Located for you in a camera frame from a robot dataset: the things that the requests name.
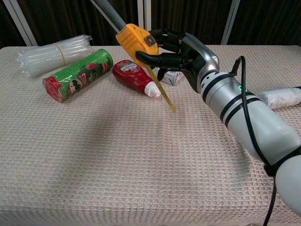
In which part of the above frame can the white plastic wrapped bottle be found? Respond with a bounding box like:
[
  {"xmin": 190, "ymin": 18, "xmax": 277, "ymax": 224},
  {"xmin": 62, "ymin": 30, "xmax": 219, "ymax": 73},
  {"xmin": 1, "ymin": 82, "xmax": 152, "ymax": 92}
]
[{"xmin": 257, "ymin": 86, "xmax": 301, "ymax": 110}]

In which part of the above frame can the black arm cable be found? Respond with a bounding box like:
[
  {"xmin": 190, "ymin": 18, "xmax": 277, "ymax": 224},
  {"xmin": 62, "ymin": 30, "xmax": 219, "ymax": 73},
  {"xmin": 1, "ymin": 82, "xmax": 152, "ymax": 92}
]
[{"xmin": 229, "ymin": 56, "xmax": 279, "ymax": 226}]

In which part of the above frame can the beige waffle weave tablecloth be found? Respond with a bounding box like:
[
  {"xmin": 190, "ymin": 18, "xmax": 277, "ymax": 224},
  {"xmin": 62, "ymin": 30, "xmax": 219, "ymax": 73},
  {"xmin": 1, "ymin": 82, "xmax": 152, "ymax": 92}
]
[{"xmin": 0, "ymin": 45, "xmax": 301, "ymax": 226}]

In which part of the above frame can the bundle of clear plastic sticks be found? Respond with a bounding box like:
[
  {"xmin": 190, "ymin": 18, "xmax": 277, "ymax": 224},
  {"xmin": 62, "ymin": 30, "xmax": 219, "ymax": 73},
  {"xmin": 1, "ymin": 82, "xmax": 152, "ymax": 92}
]
[{"xmin": 16, "ymin": 34, "xmax": 93, "ymax": 78}]

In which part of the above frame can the white blue printed small box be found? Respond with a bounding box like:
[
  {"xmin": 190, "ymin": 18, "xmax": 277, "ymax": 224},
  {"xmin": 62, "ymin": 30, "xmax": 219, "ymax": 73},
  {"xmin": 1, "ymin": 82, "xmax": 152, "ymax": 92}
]
[{"xmin": 160, "ymin": 70, "xmax": 185, "ymax": 86}]

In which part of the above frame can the green chips can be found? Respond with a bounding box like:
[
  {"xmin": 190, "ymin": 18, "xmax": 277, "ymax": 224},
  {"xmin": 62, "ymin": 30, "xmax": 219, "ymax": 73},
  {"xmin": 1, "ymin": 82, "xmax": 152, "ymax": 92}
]
[{"xmin": 42, "ymin": 48, "xmax": 114, "ymax": 103}]

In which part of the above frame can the white upright frame bar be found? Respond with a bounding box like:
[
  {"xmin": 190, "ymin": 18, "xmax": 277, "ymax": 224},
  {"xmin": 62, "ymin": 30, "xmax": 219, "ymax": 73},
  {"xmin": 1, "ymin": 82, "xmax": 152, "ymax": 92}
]
[{"xmin": 137, "ymin": 0, "xmax": 152, "ymax": 46}]

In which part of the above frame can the red ketchup bottle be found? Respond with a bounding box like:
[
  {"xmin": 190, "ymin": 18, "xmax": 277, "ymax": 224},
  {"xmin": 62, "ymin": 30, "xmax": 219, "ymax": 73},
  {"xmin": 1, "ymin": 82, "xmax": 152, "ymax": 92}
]
[{"xmin": 112, "ymin": 59, "xmax": 162, "ymax": 97}]

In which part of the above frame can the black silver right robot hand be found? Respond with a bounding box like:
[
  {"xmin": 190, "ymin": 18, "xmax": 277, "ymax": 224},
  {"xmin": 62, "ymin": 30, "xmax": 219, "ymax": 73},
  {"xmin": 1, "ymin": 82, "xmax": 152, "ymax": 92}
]
[{"xmin": 135, "ymin": 29, "xmax": 220, "ymax": 93}]

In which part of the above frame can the dark pleated curtain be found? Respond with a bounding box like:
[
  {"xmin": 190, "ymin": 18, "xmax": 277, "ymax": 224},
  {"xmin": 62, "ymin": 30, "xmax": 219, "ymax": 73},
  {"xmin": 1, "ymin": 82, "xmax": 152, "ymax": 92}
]
[{"xmin": 0, "ymin": 0, "xmax": 301, "ymax": 49}]

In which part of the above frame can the tan rubber band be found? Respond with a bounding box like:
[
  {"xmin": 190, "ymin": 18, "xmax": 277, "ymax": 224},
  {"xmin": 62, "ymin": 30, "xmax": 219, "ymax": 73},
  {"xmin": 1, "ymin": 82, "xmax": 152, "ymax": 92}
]
[{"xmin": 53, "ymin": 42, "xmax": 66, "ymax": 65}]

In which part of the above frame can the yellow tape measure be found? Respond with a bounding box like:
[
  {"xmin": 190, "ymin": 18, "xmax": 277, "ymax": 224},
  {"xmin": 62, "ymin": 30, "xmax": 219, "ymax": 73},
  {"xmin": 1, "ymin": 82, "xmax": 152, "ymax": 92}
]
[{"xmin": 115, "ymin": 23, "xmax": 177, "ymax": 113}]

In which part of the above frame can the white slanted frame bar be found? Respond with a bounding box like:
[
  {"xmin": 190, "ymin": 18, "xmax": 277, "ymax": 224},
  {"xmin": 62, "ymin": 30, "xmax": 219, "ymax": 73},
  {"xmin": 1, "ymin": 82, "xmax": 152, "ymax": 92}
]
[
  {"xmin": 3, "ymin": 0, "xmax": 38, "ymax": 47},
  {"xmin": 220, "ymin": 0, "xmax": 242, "ymax": 45}
]

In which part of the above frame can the grey pole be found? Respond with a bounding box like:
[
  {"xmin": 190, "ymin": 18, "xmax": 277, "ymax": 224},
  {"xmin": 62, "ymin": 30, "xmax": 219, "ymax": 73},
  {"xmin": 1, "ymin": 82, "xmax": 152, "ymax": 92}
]
[{"xmin": 90, "ymin": 0, "xmax": 129, "ymax": 34}]

